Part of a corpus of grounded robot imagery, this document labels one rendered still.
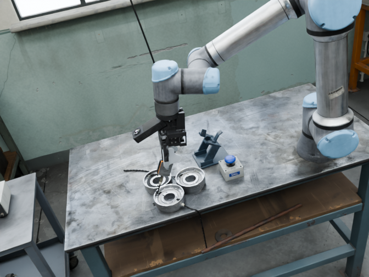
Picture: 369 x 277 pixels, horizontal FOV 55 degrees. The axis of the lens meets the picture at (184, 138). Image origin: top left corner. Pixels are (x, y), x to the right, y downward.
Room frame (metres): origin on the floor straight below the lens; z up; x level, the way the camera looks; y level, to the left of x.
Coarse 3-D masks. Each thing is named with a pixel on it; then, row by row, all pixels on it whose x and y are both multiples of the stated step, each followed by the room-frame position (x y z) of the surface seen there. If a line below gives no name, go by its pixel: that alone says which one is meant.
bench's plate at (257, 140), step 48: (288, 96) 1.44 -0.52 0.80; (96, 144) 1.35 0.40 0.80; (144, 144) 1.28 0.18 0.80; (192, 144) 1.21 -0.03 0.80; (240, 144) 1.14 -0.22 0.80; (288, 144) 1.08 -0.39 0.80; (96, 192) 1.02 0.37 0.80; (144, 192) 0.97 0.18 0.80; (240, 192) 0.87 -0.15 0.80; (96, 240) 0.79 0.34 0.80
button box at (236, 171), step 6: (222, 162) 0.99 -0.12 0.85; (234, 162) 0.98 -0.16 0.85; (240, 162) 0.97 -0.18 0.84; (222, 168) 0.96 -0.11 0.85; (228, 168) 0.95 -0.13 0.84; (234, 168) 0.95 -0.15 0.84; (240, 168) 0.94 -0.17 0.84; (222, 174) 0.97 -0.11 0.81; (228, 174) 0.94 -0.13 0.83; (234, 174) 0.94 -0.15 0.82; (240, 174) 0.94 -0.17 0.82; (228, 180) 0.94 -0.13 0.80
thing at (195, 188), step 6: (186, 168) 1.01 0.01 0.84; (192, 168) 1.00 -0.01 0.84; (198, 168) 0.99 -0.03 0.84; (180, 174) 0.99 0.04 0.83; (192, 174) 0.98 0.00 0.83; (204, 174) 0.95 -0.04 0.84; (186, 180) 0.97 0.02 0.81; (192, 180) 0.98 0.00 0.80; (204, 180) 0.94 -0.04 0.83; (186, 186) 0.91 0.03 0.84; (192, 186) 0.91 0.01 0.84; (198, 186) 0.91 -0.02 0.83; (186, 192) 0.92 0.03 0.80; (192, 192) 0.91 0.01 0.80
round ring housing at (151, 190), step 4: (152, 172) 1.03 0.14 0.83; (144, 176) 1.01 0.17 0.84; (148, 176) 1.02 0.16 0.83; (156, 176) 1.01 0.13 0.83; (144, 180) 0.99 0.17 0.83; (152, 180) 0.99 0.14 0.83; (156, 180) 1.00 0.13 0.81; (164, 180) 0.98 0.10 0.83; (144, 184) 0.96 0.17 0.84; (152, 184) 0.97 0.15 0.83; (156, 184) 0.96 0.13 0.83; (148, 188) 0.94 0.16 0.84; (152, 188) 0.94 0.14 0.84; (156, 188) 0.93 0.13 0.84; (152, 192) 0.94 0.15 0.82
